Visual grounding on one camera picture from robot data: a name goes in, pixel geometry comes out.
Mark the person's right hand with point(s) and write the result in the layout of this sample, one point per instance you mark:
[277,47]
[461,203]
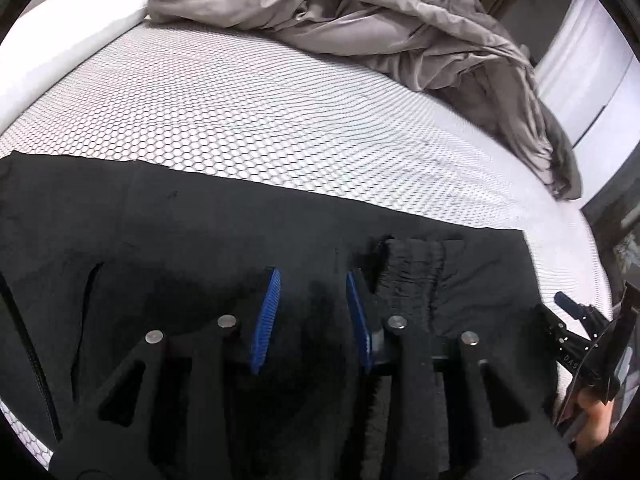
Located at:
[595,420]

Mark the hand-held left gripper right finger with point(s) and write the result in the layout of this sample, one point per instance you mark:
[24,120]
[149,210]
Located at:
[357,320]

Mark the grey duvet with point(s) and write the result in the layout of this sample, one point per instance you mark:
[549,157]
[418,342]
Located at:
[350,20]

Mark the white honeycomb mattress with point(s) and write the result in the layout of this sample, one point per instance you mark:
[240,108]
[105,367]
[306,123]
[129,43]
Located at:
[250,100]

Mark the black pants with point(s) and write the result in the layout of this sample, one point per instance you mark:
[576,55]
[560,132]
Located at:
[200,220]

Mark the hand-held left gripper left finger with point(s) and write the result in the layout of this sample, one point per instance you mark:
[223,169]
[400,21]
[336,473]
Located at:
[265,320]

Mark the white curtain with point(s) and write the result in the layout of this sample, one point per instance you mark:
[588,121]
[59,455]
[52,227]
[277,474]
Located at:
[585,70]

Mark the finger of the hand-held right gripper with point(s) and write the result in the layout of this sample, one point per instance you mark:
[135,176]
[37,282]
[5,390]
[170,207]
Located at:
[555,330]
[567,302]

